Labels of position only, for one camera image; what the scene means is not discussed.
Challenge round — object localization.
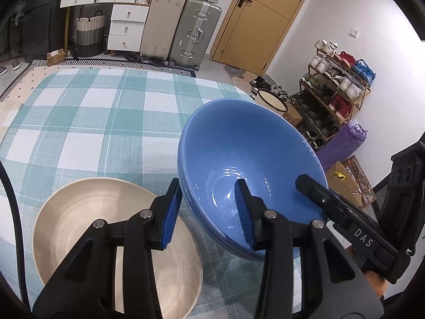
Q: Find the black cable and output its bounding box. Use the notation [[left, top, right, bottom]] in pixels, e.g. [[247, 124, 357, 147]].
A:
[[0, 161, 31, 306]]

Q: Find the large cardboard box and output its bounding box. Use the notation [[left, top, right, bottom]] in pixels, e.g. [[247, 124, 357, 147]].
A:
[[326, 156, 376, 209]]

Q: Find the purple yoga mat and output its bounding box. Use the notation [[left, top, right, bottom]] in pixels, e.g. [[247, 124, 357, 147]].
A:
[[316, 119, 367, 172]]

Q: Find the beige plaid cloth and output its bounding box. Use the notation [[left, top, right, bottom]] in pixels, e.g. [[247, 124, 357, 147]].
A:
[[0, 101, 22, 141]]

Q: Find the wooden door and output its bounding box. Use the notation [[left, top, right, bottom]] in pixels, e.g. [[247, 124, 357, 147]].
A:
[[210, 0, 305, 75]]

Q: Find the cream trash bin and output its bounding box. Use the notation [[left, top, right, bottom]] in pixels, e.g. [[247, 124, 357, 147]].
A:
[[254, 89, 288, 115]]

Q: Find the blue bowl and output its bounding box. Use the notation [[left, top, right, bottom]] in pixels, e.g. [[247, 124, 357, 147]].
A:
[[177, 98, 330, 253], [177, 160, 264, 253], [178, 174, 265, 262]]

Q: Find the black refrigerator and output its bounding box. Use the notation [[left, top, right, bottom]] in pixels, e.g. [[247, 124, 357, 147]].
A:
[[1, 0, 66, 61]]

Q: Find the teal plaid tablecloth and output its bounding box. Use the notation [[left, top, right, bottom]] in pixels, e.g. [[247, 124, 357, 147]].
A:
[[1, 68, 262, 318]]

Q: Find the white drawer desk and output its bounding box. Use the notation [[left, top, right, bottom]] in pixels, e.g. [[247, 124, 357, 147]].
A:
[[60, 0, 149, 52]]

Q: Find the silver suitcase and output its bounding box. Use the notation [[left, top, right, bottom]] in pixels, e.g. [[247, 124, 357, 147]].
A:
[[169, 0, 222, 71]]

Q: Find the woven laundry basket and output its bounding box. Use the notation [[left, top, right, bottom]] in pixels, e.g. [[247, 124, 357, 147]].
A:
[[76, 10, 106, 58]]

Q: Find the cream plate top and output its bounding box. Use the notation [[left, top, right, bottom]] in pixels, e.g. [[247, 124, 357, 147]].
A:
[[32, 178, 203, 318]]

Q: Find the beige suitcase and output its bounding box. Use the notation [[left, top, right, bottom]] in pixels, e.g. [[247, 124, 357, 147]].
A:
[[140, 0, 186, 60]]

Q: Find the right hand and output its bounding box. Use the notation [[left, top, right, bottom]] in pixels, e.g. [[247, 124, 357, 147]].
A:
[[343, 245, 389, 301]]

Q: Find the small cardboard box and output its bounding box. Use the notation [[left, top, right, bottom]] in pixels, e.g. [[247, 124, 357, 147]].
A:
[[47, 48, 65, 67]]

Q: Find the shoe rack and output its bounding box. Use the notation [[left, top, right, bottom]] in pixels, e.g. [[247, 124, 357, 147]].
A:
[[291, 39, 376, 151]]

